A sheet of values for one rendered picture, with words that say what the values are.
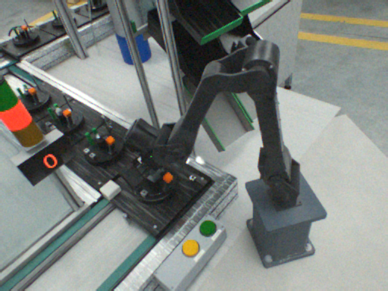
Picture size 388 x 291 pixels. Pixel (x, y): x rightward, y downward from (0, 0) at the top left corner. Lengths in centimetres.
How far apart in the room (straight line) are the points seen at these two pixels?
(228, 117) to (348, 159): 43
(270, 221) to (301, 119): 63
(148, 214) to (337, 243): 53
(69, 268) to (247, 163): 64
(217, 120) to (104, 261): 53
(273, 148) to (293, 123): 64
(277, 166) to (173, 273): 37
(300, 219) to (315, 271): 21
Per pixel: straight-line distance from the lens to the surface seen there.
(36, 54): 194
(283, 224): 75
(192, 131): 64
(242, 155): 114
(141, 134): 70
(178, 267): 83
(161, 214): 90
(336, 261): 96
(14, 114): 74
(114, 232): 98
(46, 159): 81
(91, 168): 109
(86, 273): 95
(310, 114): 132
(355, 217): 104
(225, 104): 102
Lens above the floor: 171
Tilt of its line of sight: 45 degrees down
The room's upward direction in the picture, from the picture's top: 10 degrees counter-clockwise
